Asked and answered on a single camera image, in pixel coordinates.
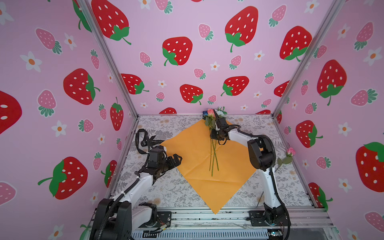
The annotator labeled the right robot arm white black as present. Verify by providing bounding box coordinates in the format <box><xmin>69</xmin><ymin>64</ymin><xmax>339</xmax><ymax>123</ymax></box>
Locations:
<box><xmin>210</xmin><ymin>110</ymin><xmax>291</xmax><ymax>226</ymax></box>

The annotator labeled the corner aluminium post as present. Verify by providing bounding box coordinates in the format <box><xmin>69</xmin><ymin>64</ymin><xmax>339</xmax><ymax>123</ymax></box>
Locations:
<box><xmin>78</xmin><ymin>1</ymin><xmax>138</xmax><ymax>119</ymax></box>
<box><xmin>272</xmin><ymin>0</ymin><xmax>345</xmax><ymax>120</ymax></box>

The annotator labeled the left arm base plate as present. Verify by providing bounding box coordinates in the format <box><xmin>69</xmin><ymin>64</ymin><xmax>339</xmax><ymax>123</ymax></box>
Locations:
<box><xmin>132</xmin><ymin>209</ymin><xmax>172</xmax><ymax>230</ymax></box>

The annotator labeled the orange wrapping paper sheet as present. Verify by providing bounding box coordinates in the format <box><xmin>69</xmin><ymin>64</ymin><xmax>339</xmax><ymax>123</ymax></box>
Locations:
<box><xmin>162</xmin><ymin>120</ymin><xmax>256</xmax><ymax>214</ymax></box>

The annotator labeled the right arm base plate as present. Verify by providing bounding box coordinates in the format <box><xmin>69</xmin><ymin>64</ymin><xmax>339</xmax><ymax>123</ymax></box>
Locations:
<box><xmin>246</xmin><ymin>211</ymin><xmax>291</xmax><ymax>227</ymax></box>

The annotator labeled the black ribbon strap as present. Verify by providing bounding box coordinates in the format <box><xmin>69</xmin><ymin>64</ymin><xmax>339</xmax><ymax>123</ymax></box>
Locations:
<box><xmin>134</xmin><ymin>128</ymin><xmax>165</xmax><ymax>155</ymax></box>

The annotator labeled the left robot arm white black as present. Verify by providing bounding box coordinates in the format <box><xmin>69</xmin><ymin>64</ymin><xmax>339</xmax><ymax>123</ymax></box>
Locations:
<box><xmin>89</xmin><ymin>146</ymin><xmax>183</xmax><ymax>240</ymax></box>

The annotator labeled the right corner aluminium post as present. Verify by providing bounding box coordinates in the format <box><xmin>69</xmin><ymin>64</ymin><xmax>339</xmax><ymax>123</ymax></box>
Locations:
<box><xmin>272</xmin><ymin>0</ymin><xmax>345</xmax><ymax>120</ymax></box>

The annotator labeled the left corner aluminium post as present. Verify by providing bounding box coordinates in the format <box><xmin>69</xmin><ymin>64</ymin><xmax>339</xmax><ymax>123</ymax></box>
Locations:
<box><xmin>78</xmin><ymin>1</ymin><xmax>138</xmax><ymax>119</ymax></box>

